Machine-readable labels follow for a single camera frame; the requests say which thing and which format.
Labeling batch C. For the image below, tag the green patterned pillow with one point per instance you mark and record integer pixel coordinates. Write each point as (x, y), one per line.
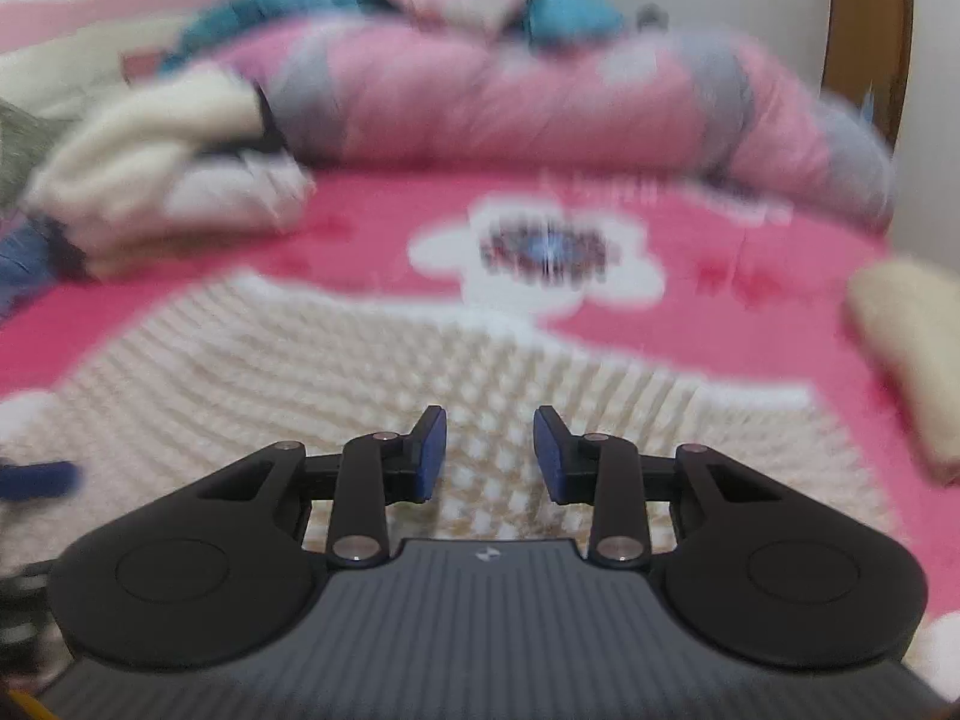
(26, 139)

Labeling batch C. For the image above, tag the pink grey floral duvet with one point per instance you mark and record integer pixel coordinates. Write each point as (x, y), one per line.
(714, 105)

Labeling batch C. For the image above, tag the pink bed headboard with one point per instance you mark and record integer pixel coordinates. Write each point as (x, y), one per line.
(60, 56)

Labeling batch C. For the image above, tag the folded cream garment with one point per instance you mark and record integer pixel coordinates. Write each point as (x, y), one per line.
(906, 313)

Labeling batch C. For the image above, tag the beige white houndstooth cardigan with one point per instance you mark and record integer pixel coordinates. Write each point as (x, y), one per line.
(234, 365)

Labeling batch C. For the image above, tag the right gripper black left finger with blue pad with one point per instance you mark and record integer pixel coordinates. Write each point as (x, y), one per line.
(227, 564)

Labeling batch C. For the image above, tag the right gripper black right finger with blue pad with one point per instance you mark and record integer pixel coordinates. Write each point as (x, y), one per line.
(745, 563)

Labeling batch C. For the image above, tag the brown wooden door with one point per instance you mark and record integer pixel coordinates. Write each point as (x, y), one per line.
(868, 58)

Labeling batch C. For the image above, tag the white fleece blanket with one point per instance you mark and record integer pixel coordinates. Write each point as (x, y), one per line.
(123, 156)

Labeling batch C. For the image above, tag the pink floral bed sheet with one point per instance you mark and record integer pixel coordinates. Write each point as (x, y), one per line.
(667, 273)

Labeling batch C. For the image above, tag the blue crumpled cloth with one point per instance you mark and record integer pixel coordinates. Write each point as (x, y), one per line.
(543, 24)

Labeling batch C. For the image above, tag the blue denim garment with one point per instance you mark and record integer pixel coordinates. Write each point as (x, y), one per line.
(28, 268)

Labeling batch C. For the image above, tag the white shirt under blanket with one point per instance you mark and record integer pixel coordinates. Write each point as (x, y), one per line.
(249, 193)

